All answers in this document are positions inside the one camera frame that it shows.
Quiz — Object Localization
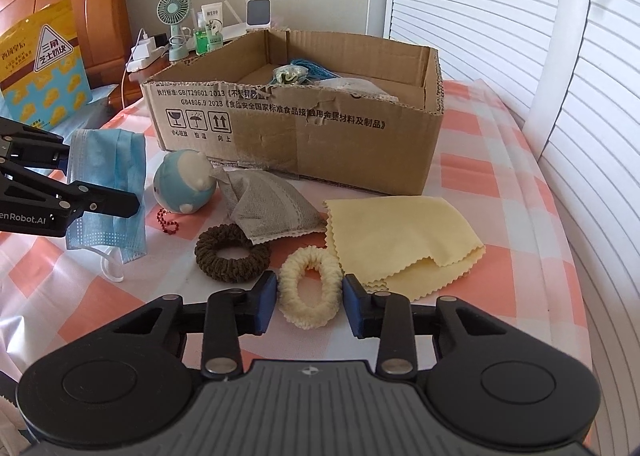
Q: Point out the yellow cloth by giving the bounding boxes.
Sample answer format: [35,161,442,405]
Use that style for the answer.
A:
[324,196,487,304]

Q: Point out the pink checked bedsheet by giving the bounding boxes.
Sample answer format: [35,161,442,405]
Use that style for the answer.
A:
[0,78,601,456]

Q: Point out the cream scrunchie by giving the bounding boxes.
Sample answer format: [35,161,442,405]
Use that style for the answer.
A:
[277,246,344,329]

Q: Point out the blue and white plush toy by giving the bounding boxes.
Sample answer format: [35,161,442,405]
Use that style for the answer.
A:
[152,149,219,237]

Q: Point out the white cable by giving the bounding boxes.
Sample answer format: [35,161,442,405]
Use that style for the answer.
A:
[119,28,147,109]

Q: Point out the brown cardboard box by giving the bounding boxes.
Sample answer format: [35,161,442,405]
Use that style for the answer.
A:
[141,27,445,196]

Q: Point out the green handheld fan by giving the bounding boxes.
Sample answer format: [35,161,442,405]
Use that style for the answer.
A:
[158,0,193,62]

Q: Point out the white door frame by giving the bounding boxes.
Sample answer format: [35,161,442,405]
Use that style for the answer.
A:
[520,0,640,162]

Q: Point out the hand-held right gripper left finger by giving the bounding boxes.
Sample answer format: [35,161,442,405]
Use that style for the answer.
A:
[107,271,278,380]

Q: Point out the blue face mask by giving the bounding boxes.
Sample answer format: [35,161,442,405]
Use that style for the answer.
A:
[66,130,148,283]

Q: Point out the white cube device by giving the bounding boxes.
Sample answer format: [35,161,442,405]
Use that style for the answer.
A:
[245,0,272,29]

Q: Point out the green sanitizer bottle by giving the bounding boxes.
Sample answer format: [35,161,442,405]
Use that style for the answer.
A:
[194,12,211,56]

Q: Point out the blue tassel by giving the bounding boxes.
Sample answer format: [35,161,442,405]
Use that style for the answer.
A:
[291,58,326,82]

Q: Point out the yellow snack bag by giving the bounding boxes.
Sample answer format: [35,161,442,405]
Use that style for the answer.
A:
[0,0,91,133]

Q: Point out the white router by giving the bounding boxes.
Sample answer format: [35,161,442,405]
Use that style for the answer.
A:
[220,0,273,43]

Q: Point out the brown scrunchie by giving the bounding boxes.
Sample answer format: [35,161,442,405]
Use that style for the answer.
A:
[195,224,271,283]

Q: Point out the green floral pouch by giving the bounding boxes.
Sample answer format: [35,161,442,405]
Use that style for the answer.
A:
[272,65,308,85]

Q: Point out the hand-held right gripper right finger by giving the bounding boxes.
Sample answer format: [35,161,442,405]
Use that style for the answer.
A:
[342,273,506,381]

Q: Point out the wooden nightstand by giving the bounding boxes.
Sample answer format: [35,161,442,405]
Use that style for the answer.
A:
[122,46,201,109]

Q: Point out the white power strip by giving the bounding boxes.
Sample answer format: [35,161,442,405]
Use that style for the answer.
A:
[126,48,166,72]

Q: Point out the grey fabric pouch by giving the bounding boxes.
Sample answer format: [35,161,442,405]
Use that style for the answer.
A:
[212,168,326,245]

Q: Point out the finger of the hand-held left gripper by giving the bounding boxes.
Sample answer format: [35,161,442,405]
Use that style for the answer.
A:
[0,117,72,173]
[0,171,141,224]

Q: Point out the white plastic wrap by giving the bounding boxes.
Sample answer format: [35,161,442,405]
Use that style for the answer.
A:
[320,78,401,104]

